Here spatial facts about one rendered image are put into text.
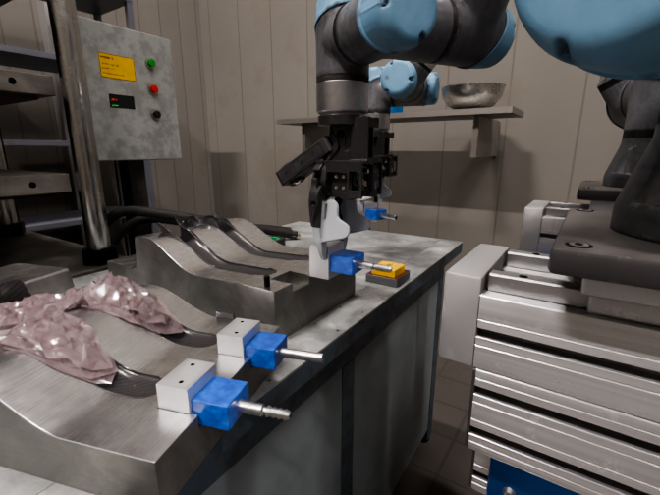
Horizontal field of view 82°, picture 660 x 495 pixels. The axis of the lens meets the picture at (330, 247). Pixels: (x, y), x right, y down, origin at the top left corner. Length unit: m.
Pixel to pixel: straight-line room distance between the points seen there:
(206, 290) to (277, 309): 0.16
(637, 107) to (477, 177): 2.03
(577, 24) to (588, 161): 2.52
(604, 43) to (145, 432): 0.43
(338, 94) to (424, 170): 2.42
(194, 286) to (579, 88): 2.47
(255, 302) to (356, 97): 0.35
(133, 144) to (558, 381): 1.33
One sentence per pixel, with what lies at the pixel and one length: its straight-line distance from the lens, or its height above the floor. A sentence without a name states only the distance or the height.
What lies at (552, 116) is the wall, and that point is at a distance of 2.77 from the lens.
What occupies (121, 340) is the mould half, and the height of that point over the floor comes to 0.88.
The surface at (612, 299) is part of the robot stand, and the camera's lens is 0.36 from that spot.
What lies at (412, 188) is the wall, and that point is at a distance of 2.99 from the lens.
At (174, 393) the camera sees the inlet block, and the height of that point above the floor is 0.88.
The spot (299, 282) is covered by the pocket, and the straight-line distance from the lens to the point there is 0.69.
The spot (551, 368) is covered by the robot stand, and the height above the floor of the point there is 0.92.
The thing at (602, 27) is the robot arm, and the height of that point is 1.16.
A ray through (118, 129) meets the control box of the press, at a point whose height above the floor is 1.17.
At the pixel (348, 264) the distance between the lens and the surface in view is 0.58.
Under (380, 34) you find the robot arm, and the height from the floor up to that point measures 1.22.
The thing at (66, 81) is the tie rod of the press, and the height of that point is 1.27.
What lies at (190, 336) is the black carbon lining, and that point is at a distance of 0.58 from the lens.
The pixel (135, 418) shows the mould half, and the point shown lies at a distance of 0.44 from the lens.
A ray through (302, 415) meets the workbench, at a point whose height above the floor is 0.64.
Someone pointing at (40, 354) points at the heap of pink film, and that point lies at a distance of 0.52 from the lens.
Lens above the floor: 1.10
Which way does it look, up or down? 14 degrees down
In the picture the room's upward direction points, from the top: straight up
